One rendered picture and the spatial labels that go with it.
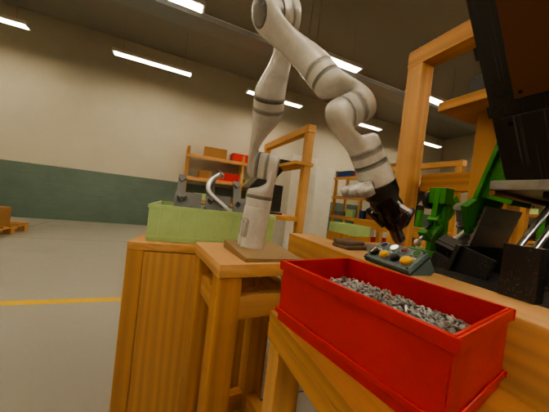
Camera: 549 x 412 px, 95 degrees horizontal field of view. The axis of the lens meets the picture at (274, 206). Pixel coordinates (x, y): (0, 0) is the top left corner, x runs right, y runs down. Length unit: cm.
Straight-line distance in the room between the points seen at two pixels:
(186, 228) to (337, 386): 101
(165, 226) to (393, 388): 109
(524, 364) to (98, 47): 839
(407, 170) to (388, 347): 121
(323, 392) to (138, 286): 101
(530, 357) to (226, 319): 62
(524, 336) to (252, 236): 66
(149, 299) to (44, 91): 725
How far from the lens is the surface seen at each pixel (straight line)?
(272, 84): 76
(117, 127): 772
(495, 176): 88
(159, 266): 127
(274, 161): 85
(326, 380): 44
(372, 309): 39
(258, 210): 85
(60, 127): 795
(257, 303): 83
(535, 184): 64
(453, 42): 162
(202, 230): 128
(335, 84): 60
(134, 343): 142
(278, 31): 68
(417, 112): 159
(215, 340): 81
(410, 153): 153
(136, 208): 753
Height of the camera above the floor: 104
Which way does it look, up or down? 1 degrees down
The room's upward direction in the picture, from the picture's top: 7 degrees clockwise
